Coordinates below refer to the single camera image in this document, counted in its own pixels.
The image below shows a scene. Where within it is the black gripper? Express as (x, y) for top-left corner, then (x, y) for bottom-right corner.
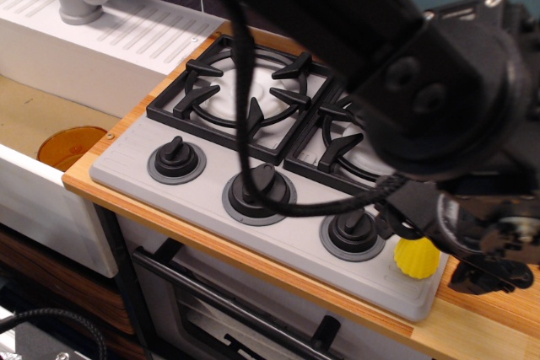
(381, 178), (539, 295)

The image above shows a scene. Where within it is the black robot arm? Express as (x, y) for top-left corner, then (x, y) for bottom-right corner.
(220, 0), (539, 295)

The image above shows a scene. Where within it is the yellow plastic corn piece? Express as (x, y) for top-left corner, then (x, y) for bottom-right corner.
(394, 238), (440, 280)

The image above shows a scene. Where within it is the black right stove knob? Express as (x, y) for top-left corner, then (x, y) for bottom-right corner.
(319, 208), (385, 262)

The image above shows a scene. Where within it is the black stove knob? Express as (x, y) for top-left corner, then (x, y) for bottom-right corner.
(147, 136), (207, 185)
(319, 208), (385, 262)
(222, 163), (297, 227)

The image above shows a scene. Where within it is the black right burner grate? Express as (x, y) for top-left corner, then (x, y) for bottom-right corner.
(283, 84), (394, 195)

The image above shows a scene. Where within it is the black burner grate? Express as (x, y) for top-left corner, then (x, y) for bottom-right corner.
(147, 35), (332, 164)
(283, 84), (394, 195)

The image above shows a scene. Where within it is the grey toy stove top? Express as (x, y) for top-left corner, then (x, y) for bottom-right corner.
(89, 35), (450, 322)

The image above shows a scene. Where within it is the black middle stove knob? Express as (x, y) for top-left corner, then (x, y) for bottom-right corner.
(222, 163), (297, 227)

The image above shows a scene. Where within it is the black left stove knob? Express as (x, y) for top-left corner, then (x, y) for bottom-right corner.
(147, 136), (207, 185)

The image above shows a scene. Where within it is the black left burner grate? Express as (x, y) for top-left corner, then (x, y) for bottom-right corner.
(147, 35), (332, 164)

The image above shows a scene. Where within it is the orange translucent plastic plate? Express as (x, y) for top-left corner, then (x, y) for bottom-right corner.
(37, 126), (107, 172)

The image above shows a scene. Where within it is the white toy sink unit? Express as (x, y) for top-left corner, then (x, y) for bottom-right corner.
(1, 0), (221, 278)

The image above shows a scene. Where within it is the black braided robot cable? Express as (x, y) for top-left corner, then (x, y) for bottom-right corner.
(225, 0), (406, 218)

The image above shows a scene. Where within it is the oven door with black handle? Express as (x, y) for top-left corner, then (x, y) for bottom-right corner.
(129, 239), (427, 359)

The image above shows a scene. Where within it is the black braided cable lower left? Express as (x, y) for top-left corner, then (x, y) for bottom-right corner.
(0, 308), (108, 360)

